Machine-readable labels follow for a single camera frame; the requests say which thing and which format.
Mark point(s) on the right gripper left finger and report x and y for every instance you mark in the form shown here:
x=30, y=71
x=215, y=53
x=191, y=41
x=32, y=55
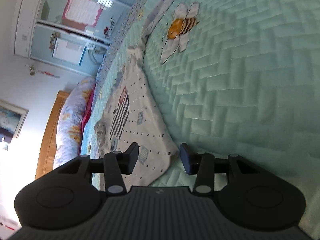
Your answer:
x=117, y=164

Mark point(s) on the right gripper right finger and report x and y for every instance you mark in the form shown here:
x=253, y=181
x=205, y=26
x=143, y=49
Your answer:
x=201, y=165

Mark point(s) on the white patterned baby garment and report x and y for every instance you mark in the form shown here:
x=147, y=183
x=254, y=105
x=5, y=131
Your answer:
x=132, y=115

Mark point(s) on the floral long pillow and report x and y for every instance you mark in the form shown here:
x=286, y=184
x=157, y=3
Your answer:
x=69, y=126

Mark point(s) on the magenta bed sheet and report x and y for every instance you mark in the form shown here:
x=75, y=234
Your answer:
x=85, y=120

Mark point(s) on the wooden headboard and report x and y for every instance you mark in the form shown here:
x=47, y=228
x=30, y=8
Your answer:
x=48, y=146

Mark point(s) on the mint green bee quilt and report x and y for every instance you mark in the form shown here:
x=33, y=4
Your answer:
x=242, y=76

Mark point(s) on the electric fan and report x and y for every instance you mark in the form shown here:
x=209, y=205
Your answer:
x=96, y=53

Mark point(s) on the pale blue sliding wardrobe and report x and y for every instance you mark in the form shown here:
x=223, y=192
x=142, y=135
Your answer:
x=65, y=28

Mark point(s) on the white upper cabinet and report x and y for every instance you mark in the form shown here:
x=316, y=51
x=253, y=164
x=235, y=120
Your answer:
x=25, y=16

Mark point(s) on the framed wall picture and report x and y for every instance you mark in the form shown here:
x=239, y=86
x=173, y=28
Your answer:
x=12, y=120

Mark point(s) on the hanging wall ornament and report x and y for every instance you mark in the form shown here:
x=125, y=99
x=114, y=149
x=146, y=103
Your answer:
x=33, y=70

